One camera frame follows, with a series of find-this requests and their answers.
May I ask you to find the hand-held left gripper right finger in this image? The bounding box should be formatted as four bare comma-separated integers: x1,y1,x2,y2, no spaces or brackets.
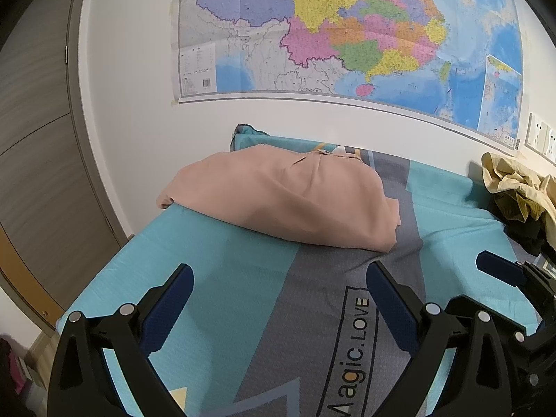
366,261,517,417

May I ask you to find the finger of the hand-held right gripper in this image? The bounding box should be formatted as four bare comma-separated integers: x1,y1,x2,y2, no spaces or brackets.
475,251,556,309
447,295,528,350

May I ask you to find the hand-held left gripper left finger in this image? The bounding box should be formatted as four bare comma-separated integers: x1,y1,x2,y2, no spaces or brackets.
48,263,195,417

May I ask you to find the pink garment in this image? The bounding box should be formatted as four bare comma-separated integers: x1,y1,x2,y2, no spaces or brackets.
156,144,401,253

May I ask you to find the black garment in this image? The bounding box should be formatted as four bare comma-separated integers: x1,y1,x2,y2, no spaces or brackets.
504,219,556,257

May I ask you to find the mustard garment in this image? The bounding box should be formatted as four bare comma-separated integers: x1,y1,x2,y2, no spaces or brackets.
493,191,543,223

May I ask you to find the cream garment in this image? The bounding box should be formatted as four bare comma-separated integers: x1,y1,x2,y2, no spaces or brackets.
481,152,556,222

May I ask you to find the teal grey patterned bed sheet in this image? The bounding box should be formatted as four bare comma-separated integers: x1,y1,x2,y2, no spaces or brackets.
56,124,543,417

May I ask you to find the dark pink cloth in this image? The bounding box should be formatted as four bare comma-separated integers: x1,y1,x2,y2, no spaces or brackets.
0,336,31,417

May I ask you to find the grey sliding door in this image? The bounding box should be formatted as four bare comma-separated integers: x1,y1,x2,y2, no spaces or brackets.
0,0,131,331

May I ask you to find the colourful wall map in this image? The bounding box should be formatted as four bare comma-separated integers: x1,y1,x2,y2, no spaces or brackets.
171,0,524,150

